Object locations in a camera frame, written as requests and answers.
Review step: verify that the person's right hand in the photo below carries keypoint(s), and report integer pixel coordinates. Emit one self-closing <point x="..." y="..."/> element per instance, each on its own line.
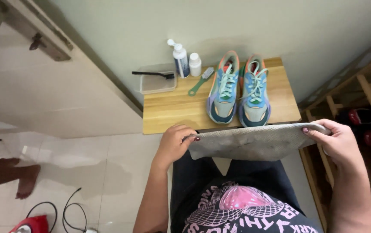
<point x="337" y="145"/>

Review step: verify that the person's left hand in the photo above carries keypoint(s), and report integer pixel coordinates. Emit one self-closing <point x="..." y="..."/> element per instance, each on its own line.
<point x="172" y="145"/>

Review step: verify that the grey cleaning cloth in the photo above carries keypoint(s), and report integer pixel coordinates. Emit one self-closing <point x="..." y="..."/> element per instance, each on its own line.
<point x="253" y="144"/>

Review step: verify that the wooden shoe rack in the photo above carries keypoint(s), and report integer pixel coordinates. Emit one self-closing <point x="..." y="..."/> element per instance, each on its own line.
<point x="370" y="110"/>

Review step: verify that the clear plastic container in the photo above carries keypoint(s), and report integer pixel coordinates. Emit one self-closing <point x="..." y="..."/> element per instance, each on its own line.
<point x="158" y="85"/>

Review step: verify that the multicolour sneaker with teal laces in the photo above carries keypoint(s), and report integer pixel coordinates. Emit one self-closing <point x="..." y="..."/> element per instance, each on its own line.
<point x="255" y="97"/>
<point x="224" y="93"/>

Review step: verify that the black brush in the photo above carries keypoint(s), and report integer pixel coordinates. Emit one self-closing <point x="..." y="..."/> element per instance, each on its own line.
<point x="153" y="74"/>

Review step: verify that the small white bottle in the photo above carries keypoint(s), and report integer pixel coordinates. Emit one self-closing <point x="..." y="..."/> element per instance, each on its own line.
<point x="195" y="66"/>

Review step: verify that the white pump bottle blue label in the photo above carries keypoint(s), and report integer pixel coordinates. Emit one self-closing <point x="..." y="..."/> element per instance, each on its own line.
<point x="181" y="63"/>

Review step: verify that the black shirt with pink print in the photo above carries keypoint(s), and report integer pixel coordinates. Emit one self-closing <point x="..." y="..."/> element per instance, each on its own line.
<point x="243" y="210"/>

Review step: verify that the white plug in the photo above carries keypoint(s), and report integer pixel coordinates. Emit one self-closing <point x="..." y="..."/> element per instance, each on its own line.
<point x="91" y="230"/>

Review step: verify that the red appliance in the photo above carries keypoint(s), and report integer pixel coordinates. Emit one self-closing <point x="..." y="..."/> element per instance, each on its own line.
<point x="31" y="225"/>

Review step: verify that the grey door with metal latch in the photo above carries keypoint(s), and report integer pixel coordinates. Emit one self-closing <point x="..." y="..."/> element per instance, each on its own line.
<point x="43" y="35"/>

